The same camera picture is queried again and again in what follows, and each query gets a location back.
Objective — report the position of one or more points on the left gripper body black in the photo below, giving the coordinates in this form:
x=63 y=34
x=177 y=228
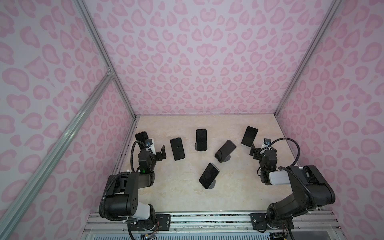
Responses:
x=152 y=155

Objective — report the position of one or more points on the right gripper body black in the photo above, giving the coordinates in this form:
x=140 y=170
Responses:
x=262 y=153

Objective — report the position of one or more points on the black phone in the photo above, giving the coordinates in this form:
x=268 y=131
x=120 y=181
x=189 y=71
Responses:
x=201 y=140
x=209 y=175
x=142 y=137
x=177 y=149
x=249 y=136

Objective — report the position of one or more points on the grey phone stand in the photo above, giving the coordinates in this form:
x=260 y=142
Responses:
x=212 y=185

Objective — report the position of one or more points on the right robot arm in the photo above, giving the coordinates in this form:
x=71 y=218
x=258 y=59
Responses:
x=310 y=191

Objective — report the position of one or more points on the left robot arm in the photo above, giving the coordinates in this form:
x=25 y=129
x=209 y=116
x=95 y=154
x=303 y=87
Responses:
x=120 y=199

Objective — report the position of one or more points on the centre right grey stand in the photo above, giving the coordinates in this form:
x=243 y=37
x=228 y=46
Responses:
x=227 y=159

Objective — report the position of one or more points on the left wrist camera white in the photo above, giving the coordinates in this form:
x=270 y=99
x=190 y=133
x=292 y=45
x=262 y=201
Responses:
x=150 y=146

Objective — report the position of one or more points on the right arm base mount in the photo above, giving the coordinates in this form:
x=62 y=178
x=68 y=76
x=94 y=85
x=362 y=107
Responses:
x=259 y=223

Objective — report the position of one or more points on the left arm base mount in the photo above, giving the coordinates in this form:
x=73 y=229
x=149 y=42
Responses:
x=162 y=222

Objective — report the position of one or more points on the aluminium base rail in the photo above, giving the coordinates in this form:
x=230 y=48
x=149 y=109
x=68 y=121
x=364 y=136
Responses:
x=232 y=225

